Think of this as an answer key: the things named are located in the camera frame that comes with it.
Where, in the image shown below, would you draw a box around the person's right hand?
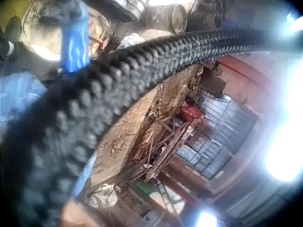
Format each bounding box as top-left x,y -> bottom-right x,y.
59,3 -> 89,31

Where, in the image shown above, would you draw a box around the white crumpled cloth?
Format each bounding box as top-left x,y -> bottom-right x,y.
119,32 -> 143,49

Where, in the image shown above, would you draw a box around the person's legs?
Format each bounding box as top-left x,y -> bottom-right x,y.
0,16 -> 62,82

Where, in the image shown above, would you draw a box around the black knobby rubber tire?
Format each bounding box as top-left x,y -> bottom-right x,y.
0,27 -> 288,227

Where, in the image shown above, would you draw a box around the round rusty metal drum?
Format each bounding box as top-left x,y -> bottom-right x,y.
169,4 -> 189,34

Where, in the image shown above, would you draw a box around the red metal canister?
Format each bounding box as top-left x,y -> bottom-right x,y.
179,105 -> 205,122

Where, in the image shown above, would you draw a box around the heap of rusty metal scrap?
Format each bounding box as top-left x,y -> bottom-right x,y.
131,104 -> 204,182

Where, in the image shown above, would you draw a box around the crumpled grey plastic bag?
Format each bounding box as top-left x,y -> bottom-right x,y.
84,183 -> 119,210

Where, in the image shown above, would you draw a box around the grey metal grille gate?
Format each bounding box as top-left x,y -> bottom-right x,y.
174,93 -> 259,181

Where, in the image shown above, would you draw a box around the green metal ladder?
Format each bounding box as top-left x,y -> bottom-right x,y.
153,177 -> 184,227

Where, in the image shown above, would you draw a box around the rusty metal bracket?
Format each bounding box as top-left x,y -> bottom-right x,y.
201,66 -> 227,98

